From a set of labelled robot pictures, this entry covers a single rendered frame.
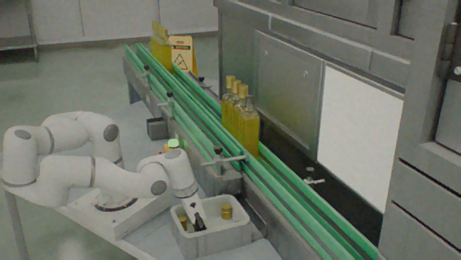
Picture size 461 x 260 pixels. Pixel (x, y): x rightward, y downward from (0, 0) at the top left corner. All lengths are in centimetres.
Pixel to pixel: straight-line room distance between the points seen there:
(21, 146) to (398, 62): 96
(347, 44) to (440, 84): 72
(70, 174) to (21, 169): 14
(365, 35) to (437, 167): 72
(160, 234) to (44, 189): 45
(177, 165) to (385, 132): 56
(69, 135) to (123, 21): 609
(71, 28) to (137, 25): 99
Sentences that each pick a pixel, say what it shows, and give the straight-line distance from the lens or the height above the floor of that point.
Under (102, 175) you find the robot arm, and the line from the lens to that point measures 124.
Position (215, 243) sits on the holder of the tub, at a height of 79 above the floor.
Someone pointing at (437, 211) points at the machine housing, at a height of 136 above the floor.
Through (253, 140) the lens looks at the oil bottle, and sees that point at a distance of 160.
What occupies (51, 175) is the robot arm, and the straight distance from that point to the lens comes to 123.
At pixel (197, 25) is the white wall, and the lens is 775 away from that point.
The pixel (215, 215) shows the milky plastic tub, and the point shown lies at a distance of 156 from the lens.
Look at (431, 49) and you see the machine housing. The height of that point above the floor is 155.
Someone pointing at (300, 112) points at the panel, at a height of 111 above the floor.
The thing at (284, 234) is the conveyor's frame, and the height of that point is 85.
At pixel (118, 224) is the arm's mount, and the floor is 81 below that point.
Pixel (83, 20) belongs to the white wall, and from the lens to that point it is 736.
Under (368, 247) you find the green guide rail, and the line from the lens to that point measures 120.
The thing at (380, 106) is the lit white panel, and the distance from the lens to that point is 119.
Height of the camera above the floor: 167
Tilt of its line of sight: 24 degrees down
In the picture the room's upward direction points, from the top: straight up
